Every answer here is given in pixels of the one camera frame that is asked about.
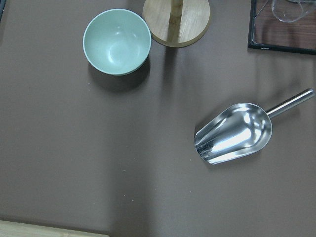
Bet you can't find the black framed wooden tray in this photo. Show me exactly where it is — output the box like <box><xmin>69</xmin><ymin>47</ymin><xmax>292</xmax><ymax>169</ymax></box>
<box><xmin>248</xmin><ymin>0</ymin><xmax>316</xmax><ymax>55</ymax></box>

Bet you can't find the clear glass on tray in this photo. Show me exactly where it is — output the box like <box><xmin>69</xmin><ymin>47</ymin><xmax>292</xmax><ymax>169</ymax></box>
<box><xmin>271</xmin><ymin>0</ymin><xmax>316</xmax><ymax>23</ymax></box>

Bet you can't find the steel ice scoop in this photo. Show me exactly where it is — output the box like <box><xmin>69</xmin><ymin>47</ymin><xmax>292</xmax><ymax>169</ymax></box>
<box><xmin>194</xmin><ymin>88</ymin><xmax>315</xmax><ymax>165</ymax></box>

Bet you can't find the mint green bowl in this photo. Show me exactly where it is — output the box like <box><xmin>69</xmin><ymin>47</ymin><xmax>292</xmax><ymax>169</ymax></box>
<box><xmin>82</xmin><ymin>9</ymin><xmax>152</xmax><ymax>76</ymax></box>

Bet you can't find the wooden cup rack stand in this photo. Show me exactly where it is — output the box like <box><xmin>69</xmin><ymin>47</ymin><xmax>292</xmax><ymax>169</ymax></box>
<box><xmin>142</xmin><ymin>0</ymin><xmax>211</xmax><ymax>48</ymax></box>

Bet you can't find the bamboo cutting board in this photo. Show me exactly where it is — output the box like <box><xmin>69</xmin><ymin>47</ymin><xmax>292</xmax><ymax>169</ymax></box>
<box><xmin>0</xmin><ymin>220</ymin><xmax>108</xmax><ymax>237</ymax></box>

